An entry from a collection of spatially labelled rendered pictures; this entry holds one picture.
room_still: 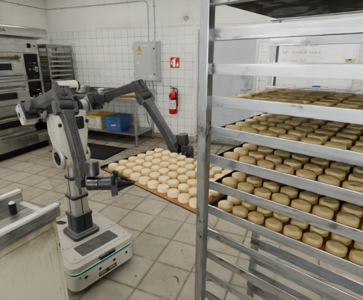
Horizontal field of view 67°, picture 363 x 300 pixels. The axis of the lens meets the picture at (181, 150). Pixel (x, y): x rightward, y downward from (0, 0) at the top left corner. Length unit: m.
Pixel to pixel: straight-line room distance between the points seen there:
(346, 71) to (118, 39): 5.48
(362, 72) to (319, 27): 0.13
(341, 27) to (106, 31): 5.64
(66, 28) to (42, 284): 5.86
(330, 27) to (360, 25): 0.05
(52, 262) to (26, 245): 0.18
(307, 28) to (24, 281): 1.36
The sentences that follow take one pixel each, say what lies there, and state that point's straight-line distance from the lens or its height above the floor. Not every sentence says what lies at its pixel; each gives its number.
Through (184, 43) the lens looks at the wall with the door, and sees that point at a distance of 5.29.
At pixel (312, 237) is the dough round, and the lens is 0.87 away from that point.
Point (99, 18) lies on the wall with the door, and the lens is 6.27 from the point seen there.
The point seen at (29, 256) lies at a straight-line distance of 1.39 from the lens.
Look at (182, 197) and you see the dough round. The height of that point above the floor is 1.03.
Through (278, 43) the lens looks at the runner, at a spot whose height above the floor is 1.59.
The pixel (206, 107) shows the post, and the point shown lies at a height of 1.40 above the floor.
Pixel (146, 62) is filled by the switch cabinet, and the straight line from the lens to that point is 5.40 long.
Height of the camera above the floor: 1.52
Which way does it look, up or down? 18 degrees down
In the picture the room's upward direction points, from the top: straight up
